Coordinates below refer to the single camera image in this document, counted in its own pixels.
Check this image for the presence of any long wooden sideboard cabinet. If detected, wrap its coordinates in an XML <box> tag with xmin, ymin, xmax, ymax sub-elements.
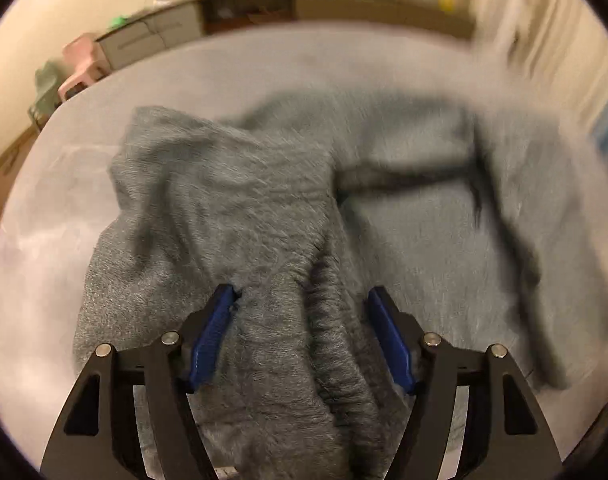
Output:
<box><xmin>97</xmin><ymin>0</ymin><xmax>476</xmax><ymax>70</ymax></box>

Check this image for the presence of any grey knitted garment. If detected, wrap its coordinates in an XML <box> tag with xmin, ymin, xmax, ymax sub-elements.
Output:
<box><xmin>73</xmin><ymin>90</ymin><xmax>608</xmax><ymax>479</ymax></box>

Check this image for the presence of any pink plastic chair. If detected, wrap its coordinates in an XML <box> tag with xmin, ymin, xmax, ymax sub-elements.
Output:
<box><xmin>58</xmin><ymin>34</ymin><xmax>110</xmax><ymax>102</ymax></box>

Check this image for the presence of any blue and white curtain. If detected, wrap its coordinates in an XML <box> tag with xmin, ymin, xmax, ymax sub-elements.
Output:
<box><xmin>468</xmin><ymin>0</ymin><xmax>608</xmax><ymax>136</ymax></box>

